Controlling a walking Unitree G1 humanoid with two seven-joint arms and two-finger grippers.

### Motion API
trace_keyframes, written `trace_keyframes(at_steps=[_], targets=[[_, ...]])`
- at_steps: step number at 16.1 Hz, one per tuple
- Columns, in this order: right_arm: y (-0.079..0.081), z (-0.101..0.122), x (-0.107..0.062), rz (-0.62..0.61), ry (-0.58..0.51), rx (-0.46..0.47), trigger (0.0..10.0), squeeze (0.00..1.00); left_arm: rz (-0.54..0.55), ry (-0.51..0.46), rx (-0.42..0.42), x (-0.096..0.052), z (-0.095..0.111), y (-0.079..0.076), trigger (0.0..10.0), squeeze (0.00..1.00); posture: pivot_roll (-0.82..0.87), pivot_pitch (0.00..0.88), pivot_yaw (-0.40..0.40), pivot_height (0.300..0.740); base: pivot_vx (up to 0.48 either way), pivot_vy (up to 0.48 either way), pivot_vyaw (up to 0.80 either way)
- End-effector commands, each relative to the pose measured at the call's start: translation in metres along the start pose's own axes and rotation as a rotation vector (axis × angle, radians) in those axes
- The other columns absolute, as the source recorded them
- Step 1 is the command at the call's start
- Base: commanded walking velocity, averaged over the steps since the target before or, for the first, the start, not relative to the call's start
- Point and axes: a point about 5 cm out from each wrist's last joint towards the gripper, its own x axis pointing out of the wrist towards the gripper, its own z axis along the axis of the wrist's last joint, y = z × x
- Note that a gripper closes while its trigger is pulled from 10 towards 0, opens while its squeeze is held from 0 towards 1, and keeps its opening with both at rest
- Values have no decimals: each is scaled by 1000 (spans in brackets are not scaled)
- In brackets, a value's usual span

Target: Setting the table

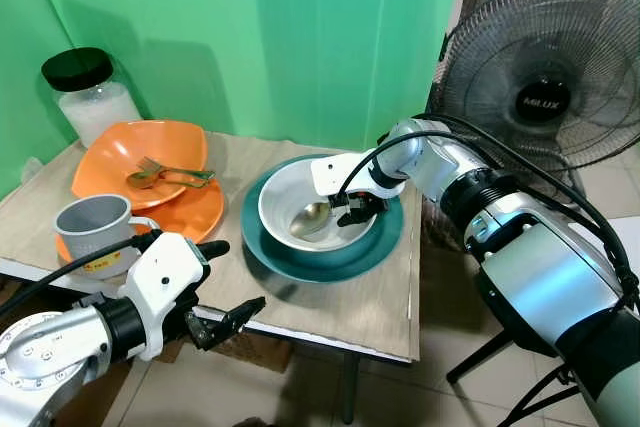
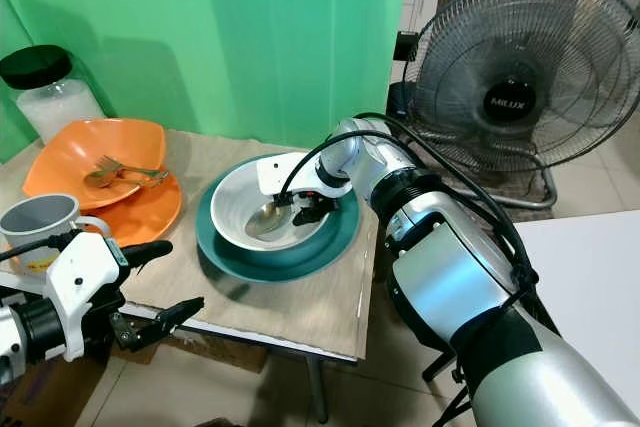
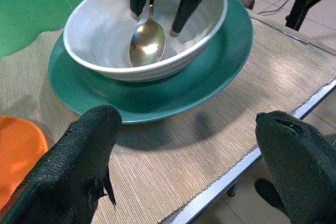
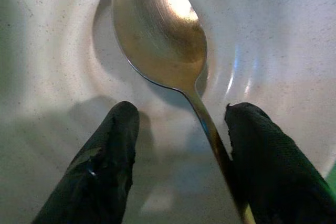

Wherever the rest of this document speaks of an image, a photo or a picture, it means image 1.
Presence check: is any silver spoon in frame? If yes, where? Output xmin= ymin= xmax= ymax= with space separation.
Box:
xmin=289 ymin=201 xmax=347 ymax=242

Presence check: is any orange plate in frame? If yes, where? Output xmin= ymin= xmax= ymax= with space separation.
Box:
xmin=55 ymin=175 xmax=227 ymax=260

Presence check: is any teal plate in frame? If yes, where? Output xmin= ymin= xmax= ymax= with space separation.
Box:
xmin=240 ymin=153 xmax=406 ymax=284

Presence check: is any white bowl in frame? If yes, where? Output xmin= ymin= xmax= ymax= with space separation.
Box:
xmin=257 ymin=159 xmax=382 ymax=254

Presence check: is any gold fork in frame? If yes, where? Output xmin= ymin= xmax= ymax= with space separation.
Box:
xmin=138 ymin=156 xmax=217 ymax=186

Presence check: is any gold spoon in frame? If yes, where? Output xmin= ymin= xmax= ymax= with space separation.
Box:
xmin=125 ymin=171 xmax=171 ymax=191

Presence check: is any grey mug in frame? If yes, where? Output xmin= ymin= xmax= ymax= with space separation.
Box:
xmin=53 ymin=193 xmax=162 ymax=279

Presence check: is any black metal table leg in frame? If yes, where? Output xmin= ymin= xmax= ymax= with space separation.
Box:
xmin=339 ymin=351 xmax=362 ymax=425

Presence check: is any orange square bowl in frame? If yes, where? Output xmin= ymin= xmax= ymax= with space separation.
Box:
xmin=71 ymin=120 xmax=211 ymax=211

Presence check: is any green cloth backdrop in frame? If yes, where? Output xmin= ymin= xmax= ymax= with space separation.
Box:
xmin=0 ymin=0 xmax=470 ymax=200

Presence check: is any glass jar with black lid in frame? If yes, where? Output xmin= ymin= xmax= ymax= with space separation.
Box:
xmin=41 ymin=47 xmax=144 ymax=146

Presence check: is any black floor fan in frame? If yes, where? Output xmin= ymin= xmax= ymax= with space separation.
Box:
xmin=424 ymin=0 xmax=640 ymax=176

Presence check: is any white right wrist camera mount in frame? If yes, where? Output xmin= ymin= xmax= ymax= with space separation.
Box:
xmin=309 ymin=151 xmax=407 ymax=200

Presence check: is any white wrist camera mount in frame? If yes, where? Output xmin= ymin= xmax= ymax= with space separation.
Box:
xmin=117 ymin=231 xmax=212 ymax=362
xmin=309 ymin=151 xmax=407 ymax=200

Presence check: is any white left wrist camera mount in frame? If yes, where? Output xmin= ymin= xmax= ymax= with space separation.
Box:
xmin=117 ymin=231 xmax=212 ymax=362

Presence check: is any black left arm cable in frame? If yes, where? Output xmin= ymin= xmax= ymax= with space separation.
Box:
xmin=0 ymin=231 xmax=163 ymax=320

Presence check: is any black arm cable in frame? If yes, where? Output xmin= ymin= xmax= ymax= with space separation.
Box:
xmin=334 ymin=112 xmax=640 ymax=310
xmin=0 ymin=231 xmax=163 ymax=320

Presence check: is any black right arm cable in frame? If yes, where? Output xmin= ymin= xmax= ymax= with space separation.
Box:
xmin=334 ymin=112 xmax=640 ymax=310

